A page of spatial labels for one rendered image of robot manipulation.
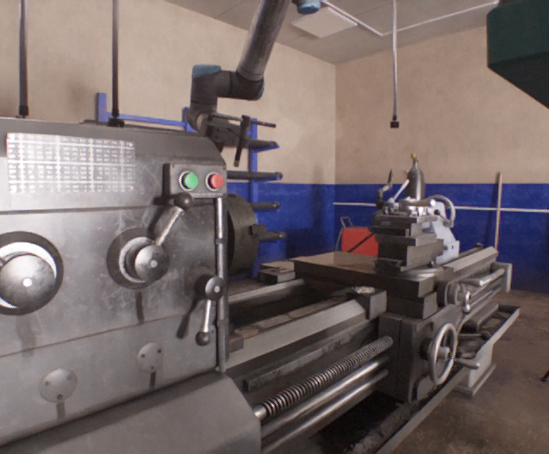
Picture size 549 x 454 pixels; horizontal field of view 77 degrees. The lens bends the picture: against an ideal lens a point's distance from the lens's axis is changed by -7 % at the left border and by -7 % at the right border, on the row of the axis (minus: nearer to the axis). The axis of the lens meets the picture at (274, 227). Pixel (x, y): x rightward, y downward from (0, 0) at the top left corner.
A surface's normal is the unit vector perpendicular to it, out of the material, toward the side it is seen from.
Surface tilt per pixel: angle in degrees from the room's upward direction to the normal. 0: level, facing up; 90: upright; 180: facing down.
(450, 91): 90
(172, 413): 32
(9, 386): 90
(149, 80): 90
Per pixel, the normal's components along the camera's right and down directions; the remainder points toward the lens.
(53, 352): 0.69, 0.07
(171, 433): 0.37, -0.81
